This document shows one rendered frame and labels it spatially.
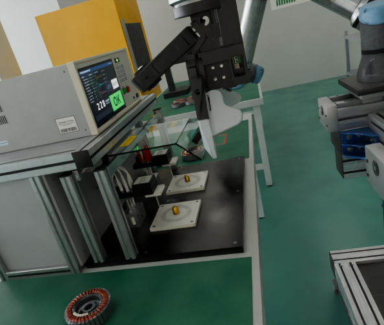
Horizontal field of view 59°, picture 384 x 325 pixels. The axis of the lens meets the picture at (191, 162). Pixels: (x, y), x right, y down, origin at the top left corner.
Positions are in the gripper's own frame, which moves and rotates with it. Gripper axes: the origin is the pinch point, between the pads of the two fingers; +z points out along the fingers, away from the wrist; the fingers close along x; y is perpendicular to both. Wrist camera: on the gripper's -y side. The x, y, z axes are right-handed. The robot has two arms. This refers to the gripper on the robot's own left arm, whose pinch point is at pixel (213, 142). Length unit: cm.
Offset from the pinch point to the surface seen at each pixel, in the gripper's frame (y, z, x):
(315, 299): 21, 115, 81
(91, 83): -36, -10, 44
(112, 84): -36, -7, 58
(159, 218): -29, 37, 44
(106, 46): -162, -23, 396
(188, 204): -20, 37, 50
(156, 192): -27, 27, 43
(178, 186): -26, 37, 66
